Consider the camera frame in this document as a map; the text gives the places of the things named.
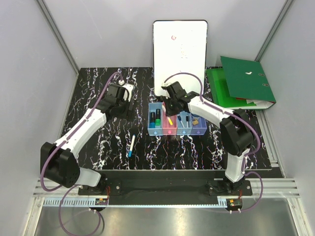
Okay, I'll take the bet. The blue capped white marker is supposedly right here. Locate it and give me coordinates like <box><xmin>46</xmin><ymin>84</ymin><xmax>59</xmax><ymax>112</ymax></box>
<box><xmin>177</xmin><ymin>115</ymin><xmax>185</xmax><ymax>128</ymax></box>

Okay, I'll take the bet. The yellow capped white marker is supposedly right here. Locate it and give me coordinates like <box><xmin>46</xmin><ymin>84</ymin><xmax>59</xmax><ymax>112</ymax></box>
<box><xmin>167</xmin><ymin>117</ymin><xmax>173</xmax><ymax>125</ymax></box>

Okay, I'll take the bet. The green capped black highlighter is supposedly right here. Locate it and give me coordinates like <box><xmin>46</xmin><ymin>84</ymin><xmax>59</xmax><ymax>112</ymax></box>
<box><xmin>155</xmin><ymin>109</ymin><xmax>161</xmax><ymax>126</ymax></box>

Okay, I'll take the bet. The pink plastic bin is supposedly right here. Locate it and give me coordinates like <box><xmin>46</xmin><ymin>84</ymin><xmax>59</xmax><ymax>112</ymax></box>
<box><xmin>162</xmin><ymin>103</ymin><xmax>177</xmax><ymax>135</ymax></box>

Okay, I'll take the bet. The light blue bin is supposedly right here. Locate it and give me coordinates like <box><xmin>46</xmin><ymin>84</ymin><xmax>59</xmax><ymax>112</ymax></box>
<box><xmin>176</xmin><ymin>111</ymin><xmax>192</xmax><ymax>136</ymax></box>
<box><xmin>147</xmin><ymin>102</ymin><xmax>163</xmax><ymax>136</ymax></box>

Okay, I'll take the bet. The blue capped black highlighter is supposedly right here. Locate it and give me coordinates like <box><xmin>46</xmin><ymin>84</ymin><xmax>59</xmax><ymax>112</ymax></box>
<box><xmin>149</xmin><ymin>112</ymin><xmax>156</xmax><ymax>129</ymax></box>

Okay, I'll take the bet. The cyan capped white marker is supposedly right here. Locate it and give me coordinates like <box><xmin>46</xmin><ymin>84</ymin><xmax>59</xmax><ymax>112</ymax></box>
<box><xmin>128</xmin><ymin>135</ymin><xmax>136</xmax><ymax>158</ymax></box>

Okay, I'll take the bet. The purple plastic bin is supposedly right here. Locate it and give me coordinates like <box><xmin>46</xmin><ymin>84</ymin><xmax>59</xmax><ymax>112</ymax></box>
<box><xmin>190</xmin><ymin>116</ymin><xmax>207</xmax><ymax>136</ymax></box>

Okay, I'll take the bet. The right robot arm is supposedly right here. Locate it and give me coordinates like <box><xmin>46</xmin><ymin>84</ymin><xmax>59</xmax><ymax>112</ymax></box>
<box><xmin>162</xmin><ymin>82</ymin><xmax>258</xmax><ymax>195</ymax></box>

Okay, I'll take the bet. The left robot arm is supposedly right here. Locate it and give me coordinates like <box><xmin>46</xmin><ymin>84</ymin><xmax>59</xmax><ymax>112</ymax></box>
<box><xmin>40</xmin><ymin>84</ymin><xmax>134</xmax><ymax>195</ymax></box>

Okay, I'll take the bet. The white dry-erase board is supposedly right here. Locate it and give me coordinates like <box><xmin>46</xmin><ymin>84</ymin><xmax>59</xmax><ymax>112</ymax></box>
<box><xmin>153</xmin><ymin>20</ymin><xmax>208</xmax><ymax>96</ymax></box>

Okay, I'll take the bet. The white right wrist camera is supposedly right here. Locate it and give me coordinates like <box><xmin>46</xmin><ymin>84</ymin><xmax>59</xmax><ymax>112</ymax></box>
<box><xmin>161</xmin><ymin>83</ymin><xmax>172</xmax><ymax>93</ymax></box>

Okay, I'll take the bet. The dark green ring binder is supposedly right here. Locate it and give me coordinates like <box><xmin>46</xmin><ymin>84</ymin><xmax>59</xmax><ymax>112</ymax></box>
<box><xmin>218</xmin><ymin>56</ymin><xmax>276</xmax><ymax>110</ymax></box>

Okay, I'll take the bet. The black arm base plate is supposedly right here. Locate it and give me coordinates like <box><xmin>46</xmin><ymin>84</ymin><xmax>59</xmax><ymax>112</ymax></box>
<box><xmin>78</xmin><ymin>170</ymin><xmax>253</xmax><ymax>206</ymax></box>

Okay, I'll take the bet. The grey slotted cable duct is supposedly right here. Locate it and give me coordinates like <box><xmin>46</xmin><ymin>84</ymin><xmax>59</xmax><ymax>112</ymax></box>
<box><xmin>43</xmin><ymin>197</ymin><xmax>109</xmax><ymax>207</ymax></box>

